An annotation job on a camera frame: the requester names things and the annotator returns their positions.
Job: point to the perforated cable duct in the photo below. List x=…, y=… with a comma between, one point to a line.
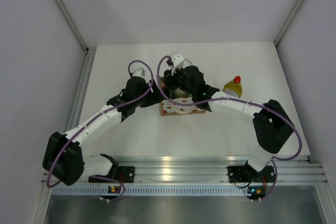
x=155, y=190

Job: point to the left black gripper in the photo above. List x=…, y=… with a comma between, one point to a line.
x=154, y=97

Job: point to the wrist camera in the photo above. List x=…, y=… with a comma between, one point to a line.
x=175, y=61
x=140, y=72

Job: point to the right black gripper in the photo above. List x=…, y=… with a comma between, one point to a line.
x=169, y=78

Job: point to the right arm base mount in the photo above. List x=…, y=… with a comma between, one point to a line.
x=245, y=174

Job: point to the burlap watermelon canvas bag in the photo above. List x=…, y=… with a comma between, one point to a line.
x=174, y=107

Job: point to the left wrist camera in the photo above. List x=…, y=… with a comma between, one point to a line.
x=140, y=72

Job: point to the yellow dish soap bottle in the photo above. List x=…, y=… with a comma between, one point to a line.
x=234, y=87

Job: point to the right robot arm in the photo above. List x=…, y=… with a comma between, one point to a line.
x=271, y=124

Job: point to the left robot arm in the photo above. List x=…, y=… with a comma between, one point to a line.
x=64, y=153

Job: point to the aluminium frame rail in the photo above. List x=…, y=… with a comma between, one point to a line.
x=213, y=170

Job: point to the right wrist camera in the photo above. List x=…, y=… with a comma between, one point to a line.
x=175, y=61

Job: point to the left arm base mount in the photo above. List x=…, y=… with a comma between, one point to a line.
x=123, y=174

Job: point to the pale bottle with white cap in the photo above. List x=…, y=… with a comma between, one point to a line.
x=178, y=93

